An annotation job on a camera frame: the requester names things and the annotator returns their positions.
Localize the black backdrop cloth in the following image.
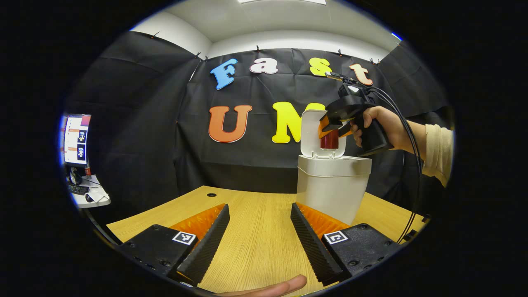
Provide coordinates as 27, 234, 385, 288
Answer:
62, 31, 454, 231

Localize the white side table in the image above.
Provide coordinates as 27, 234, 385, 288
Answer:
68, 175, 112, 209

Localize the white desktop garbage bin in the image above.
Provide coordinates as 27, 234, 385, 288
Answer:
296, 109, 372, 226

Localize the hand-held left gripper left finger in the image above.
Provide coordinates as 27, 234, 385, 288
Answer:
120, 203, 231, 287

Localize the black cable with connector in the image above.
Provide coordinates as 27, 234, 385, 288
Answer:
325, 71, 424, 244

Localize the computer monitor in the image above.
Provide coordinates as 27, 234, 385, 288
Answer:
62, 114, 92, 167

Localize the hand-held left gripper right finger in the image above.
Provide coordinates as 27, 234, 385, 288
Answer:
290, 202, 403, 286

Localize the red pop can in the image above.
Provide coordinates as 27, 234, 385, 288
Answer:
321, 131, 339, 150

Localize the wooden desktop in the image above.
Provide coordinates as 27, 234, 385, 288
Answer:
106, 186, 429, 297

